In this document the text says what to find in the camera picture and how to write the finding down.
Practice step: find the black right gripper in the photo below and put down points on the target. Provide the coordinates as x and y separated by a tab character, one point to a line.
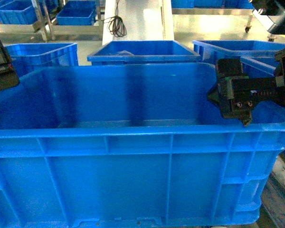
236	94

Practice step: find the blue plastic crate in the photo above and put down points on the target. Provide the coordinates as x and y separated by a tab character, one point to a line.
131	146

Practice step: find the blue crate far left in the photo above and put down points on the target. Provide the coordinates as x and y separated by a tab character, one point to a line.
18	12

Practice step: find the blue crate behind right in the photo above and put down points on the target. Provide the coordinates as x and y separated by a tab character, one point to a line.
257	57

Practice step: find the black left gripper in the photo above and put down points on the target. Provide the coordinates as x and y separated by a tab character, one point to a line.
8	75

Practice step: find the blue crate behind left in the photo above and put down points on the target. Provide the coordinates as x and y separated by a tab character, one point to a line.
28	57

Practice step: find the blue crate far middle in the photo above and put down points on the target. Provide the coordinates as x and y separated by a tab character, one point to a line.
78	13

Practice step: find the metal shelf frame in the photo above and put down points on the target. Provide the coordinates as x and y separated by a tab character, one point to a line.
48	26

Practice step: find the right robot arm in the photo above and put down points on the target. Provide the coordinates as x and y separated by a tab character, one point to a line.
272	13

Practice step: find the blue crate behind centre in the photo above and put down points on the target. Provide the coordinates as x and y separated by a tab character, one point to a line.
143	52

